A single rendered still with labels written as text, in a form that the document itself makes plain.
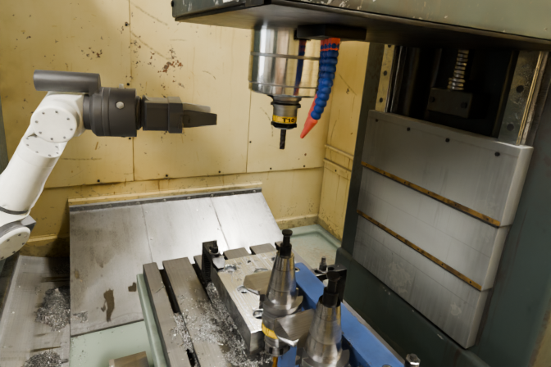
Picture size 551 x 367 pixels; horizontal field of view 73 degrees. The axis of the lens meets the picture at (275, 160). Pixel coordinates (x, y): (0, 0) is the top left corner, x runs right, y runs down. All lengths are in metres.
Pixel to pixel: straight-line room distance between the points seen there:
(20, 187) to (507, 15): 0.82
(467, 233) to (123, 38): 1.39
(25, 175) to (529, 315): 1.05
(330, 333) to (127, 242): 1.31
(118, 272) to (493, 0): 1.44
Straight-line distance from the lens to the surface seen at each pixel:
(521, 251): 1.00
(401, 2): 0.48
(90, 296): 1.56
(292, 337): 0.53
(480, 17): 0.59
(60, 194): 1.80
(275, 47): 0.69
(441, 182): 1.03
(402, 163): 1.12
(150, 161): 1.77
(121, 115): 0.69
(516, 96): 0.93
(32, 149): 0.77
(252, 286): 0.61
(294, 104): 0.75
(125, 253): 1.66
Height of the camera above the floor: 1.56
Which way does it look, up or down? 16 degrees down
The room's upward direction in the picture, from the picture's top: 5 degrees clockwise
